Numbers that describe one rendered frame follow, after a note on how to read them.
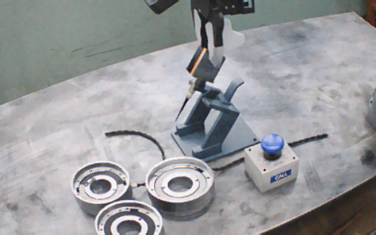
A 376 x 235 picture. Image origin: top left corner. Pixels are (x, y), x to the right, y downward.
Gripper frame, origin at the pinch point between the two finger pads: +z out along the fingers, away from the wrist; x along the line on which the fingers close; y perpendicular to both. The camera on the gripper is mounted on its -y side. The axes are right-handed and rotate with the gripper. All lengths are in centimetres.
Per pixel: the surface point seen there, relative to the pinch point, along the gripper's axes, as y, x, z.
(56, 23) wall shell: -12, 149, 50
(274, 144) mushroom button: 4.3, -14.6, 8.9
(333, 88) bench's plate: 30.3, 2.3, 15.6
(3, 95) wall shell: -49, 150, 79
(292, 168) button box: 6.9, -17.0, 13.2
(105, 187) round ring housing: -21.1, -4.4, 16.2
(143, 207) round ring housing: -17.3, -13.8, 13.8
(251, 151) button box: 2.1, -11.0, 11.9
